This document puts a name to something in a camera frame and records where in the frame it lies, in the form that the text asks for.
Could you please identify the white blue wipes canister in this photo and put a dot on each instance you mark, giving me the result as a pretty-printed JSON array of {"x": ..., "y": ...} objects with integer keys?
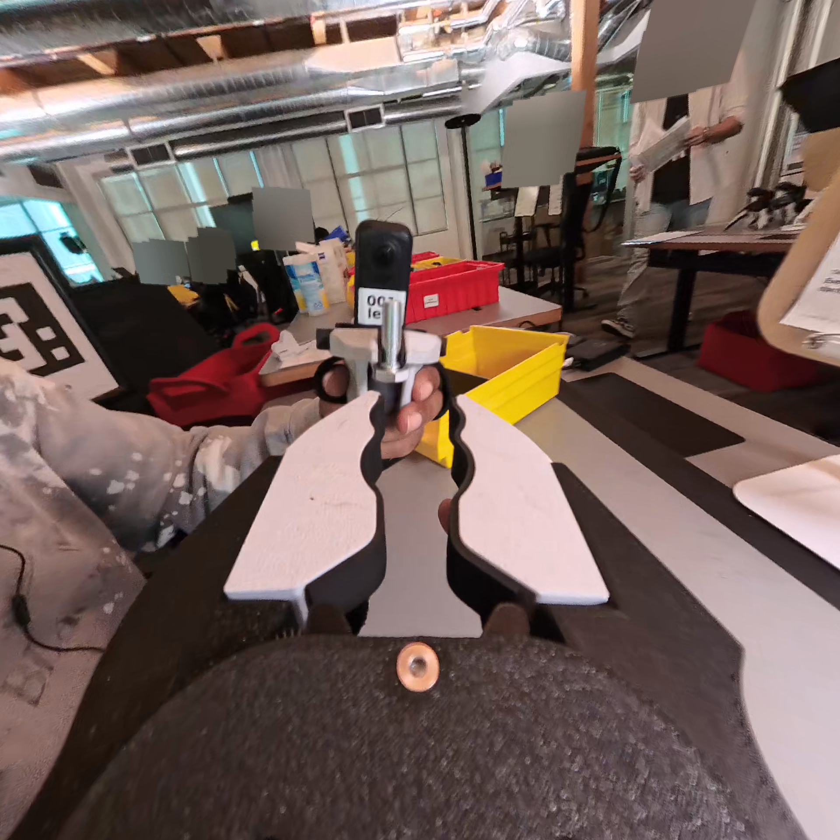
[{"x": 308, "y": 285}]

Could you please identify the dark red storage bin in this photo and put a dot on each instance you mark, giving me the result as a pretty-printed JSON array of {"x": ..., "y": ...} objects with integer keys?
[{"x": 754, "y": 351}]

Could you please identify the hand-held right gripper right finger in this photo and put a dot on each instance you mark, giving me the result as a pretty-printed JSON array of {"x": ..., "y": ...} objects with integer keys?
[{"x": 518, "y": 525}]

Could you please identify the wooden desk with black legs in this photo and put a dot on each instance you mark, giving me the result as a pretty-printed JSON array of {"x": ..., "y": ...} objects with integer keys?
[{"x": 722, "y": 241}]

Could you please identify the small white object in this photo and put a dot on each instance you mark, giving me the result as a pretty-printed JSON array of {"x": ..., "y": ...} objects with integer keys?
[{"x": 292, "y": 351}]

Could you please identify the white instruction sheet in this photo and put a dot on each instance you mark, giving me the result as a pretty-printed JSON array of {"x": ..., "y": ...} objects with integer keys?
[{"x": 820, "y": 295}]

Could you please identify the red plastic bin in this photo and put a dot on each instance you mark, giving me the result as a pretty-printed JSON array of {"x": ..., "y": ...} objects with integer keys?
[{"x": 453, "y": 292}]

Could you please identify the wooden document stand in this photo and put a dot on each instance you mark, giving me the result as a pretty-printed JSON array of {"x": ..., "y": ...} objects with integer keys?
[{"x": 781, "y": 289}]

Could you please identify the large silver air duct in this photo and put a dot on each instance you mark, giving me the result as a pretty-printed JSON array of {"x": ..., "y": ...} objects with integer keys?
[{"x": 98, "y": 29}]

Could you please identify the white tissue box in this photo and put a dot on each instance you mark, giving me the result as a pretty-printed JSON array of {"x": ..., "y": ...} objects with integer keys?
[{"x": 334, "y": 269}]

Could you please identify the black floor lamp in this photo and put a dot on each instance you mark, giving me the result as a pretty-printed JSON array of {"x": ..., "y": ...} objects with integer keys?
[{"x": 463, "y": 121}]

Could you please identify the black flat box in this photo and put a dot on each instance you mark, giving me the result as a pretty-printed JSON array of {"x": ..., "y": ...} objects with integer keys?
[{"x": 597, "y": 353}]

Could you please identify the small black white robot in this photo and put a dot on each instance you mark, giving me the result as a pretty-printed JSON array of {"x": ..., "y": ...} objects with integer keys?
[
  {"x": 791, "y": 203},
  {"x": 748, "y": 210}
]

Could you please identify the tall black standing desk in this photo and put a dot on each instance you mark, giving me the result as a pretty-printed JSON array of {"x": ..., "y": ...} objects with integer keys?
[{"x": 572, "y": 216}]

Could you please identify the yellow plastic bin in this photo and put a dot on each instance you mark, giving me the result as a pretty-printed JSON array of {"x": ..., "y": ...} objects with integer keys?
[{"x": 505, "y": 367}]

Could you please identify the black office chair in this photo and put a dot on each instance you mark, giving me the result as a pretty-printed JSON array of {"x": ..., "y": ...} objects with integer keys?
[
  {"x": 544, "y": 262},
  {"x": 144, "y": 341}
]

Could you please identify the black backpack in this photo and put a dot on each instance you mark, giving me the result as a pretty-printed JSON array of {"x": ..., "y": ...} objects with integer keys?
[{"x": 269, "y": 289}]

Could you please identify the dark computer monitor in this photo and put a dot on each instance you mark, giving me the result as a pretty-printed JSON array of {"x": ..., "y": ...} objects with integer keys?
[{"x": 229, "y": 226}]

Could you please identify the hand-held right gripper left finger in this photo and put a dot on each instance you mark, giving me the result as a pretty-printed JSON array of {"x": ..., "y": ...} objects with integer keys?
[{"x": 308, "y": 518}]

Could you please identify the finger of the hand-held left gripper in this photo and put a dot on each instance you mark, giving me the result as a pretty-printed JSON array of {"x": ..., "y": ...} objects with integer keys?
[
  {"x": 423, "y": 351},
  {"x": 351, "y": 344}
]

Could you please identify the person's left forearm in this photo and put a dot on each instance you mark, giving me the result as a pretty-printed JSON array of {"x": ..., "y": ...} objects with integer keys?
[{"x": 164, "y": 472}]

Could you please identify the person's right hand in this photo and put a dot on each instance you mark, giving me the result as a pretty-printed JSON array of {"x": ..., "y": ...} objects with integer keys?
[{"x": 445, "y": 513}]

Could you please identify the silver hex bolt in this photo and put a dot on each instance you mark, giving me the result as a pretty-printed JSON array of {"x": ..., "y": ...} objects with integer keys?
[{"x": 391, "y": 334}]

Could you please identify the person's left hand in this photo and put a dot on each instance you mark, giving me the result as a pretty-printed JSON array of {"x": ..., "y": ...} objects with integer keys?
[{"x": 407, "y": 423}]

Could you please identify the grey table with wooden edge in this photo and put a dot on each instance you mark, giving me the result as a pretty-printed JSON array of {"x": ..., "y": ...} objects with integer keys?
[{"x": 499, "y": 308}]

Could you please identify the person's grey splattered hoodie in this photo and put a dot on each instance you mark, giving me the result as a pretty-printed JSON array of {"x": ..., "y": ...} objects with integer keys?
[{"x": 59, "y": 689}]

